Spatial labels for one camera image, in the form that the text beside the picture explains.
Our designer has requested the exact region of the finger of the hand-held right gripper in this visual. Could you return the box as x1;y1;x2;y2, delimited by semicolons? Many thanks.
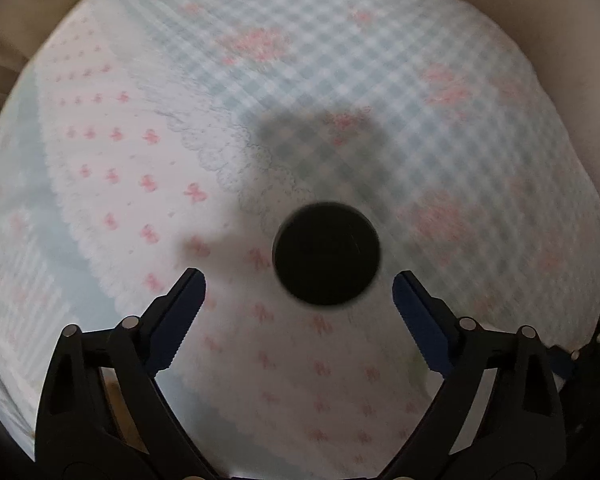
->
545;317;600;381

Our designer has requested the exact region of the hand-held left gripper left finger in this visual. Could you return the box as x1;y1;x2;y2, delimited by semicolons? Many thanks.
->
34;268;221;479

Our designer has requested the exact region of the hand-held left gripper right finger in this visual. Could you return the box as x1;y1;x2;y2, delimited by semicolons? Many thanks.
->
380;270;567;479

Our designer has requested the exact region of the black round jar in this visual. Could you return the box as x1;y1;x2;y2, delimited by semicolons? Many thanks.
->
271;201;382;307

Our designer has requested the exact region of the beige curtain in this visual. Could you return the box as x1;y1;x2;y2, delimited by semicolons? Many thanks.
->
0;5;36;128

